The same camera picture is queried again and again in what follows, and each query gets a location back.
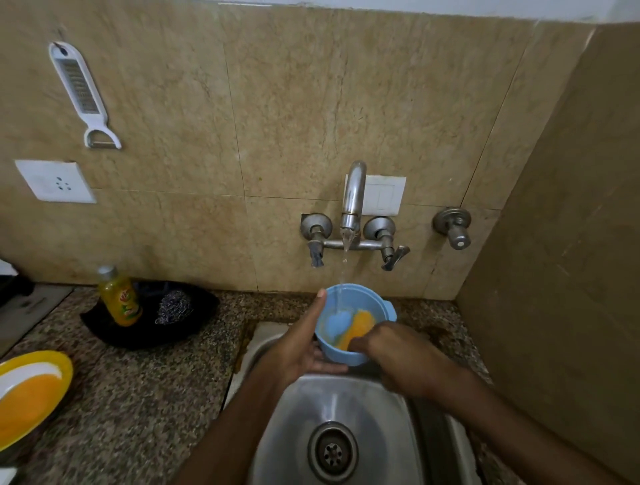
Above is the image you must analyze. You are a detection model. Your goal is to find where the person's right hand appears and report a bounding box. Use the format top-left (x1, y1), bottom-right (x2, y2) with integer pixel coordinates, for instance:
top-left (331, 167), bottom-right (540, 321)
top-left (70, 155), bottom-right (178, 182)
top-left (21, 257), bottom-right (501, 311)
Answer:
top-left (347, 321), bottom-right (463, 400)

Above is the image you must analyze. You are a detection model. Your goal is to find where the person's left hand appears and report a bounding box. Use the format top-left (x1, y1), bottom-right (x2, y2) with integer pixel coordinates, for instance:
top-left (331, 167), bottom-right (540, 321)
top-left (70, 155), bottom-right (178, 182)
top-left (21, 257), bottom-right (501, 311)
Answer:
top-left (252, 288), bottom-right (349, 396)

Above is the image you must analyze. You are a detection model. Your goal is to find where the blue plastic bowl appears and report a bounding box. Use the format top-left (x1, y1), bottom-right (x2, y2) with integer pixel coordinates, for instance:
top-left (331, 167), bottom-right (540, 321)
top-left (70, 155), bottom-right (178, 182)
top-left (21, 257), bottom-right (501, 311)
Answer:
top-left (313, 283), bottom-right (399, 368)

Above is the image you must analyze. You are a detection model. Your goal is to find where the yellow rimmed round plate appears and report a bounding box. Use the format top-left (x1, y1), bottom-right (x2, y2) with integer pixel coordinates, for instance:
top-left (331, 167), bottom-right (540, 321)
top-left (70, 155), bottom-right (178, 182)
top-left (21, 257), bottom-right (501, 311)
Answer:
top-left (0, 350), bottom-right (75, 453)

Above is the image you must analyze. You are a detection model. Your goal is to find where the black plastic dish rack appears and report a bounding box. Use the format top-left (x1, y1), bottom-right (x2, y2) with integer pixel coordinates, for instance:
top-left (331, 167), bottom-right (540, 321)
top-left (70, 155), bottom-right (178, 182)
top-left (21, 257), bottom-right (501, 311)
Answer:
top-left (0, 274), bottom-right (36, 306)

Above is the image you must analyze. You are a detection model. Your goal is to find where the person's right forearm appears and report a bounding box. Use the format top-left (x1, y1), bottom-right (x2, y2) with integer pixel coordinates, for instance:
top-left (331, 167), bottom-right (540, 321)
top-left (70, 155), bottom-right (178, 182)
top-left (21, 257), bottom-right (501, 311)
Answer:
top-left (435, 362), bottom-right (631, 485)

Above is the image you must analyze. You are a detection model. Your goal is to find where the person's left forearm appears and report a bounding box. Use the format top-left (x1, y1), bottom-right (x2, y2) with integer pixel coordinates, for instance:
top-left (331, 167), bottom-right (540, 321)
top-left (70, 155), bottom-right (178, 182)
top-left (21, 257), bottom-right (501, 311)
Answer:
top-left (175, 372), bottom-right (296, 485)

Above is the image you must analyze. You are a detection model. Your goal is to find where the black oval tray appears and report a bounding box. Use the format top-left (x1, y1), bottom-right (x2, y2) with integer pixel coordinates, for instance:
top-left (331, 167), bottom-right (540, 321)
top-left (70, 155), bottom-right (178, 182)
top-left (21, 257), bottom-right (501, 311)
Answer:
top-left (79, 280), bottom-right (221, 350)

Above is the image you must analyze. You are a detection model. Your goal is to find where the yellow dish soap bottle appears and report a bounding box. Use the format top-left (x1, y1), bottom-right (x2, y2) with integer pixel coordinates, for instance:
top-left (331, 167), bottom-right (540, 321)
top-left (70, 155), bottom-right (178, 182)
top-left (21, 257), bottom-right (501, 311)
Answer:
top-left (97, 265), bottom-right (144, 328)

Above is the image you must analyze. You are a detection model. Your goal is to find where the stainless steel sink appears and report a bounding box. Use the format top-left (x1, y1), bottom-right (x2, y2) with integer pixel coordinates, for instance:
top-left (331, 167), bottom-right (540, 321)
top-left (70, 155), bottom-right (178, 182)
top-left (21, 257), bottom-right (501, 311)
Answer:
top-left (222, 321), bottom-right (483, 485)

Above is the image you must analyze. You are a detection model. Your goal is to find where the metal sink drain strainer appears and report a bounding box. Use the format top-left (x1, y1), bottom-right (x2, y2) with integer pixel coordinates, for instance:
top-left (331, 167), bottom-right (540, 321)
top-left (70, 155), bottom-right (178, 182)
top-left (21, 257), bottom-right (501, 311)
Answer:
top-left (307, 421), bottom-right (360, 484)

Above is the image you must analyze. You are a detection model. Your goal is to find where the steel wool scrubber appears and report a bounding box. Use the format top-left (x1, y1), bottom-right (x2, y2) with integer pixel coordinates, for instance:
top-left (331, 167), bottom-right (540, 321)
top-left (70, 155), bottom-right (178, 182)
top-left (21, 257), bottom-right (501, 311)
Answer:
top-left (154, 290), bottom-right (194, 326)

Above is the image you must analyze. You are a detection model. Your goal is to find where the grey drain mat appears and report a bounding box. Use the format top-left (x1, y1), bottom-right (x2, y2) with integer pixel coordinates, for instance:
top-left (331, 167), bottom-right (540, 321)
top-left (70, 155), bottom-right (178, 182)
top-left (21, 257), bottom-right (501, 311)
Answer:
top-left (0, 283), bottom-right (75, 358)

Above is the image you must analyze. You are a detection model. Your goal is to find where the white grater peeler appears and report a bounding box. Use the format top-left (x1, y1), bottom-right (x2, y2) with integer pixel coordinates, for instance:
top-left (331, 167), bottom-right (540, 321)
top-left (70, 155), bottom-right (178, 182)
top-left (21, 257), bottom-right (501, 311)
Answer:
top-left (48, 41), bottom-right (123, 151)

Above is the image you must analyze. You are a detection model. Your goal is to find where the chrome wall tap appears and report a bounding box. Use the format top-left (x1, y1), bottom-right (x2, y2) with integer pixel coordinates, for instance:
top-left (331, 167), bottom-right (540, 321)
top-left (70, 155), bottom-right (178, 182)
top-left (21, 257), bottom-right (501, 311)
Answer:
top-left (431, 207), bottom-right (473, 251)

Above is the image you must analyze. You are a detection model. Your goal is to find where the white switch plate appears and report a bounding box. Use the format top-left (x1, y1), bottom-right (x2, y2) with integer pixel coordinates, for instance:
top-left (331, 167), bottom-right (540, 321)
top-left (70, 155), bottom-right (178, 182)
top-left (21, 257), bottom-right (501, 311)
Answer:
top-left (345, 175), bottom-right (407, 217)

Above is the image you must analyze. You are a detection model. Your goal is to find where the chrome wall faucet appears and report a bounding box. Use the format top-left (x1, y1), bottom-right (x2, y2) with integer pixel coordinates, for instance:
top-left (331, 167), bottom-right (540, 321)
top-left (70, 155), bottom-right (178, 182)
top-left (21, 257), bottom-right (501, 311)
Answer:
top-left (299, 161), bottom-right (411, 272)

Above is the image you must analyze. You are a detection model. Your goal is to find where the white wall socket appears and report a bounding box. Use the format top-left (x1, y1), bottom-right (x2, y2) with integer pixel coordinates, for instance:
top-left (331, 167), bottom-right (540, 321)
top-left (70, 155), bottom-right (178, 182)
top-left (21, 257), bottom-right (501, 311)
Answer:
top-left (14, 159), bottom-right (97, 205)

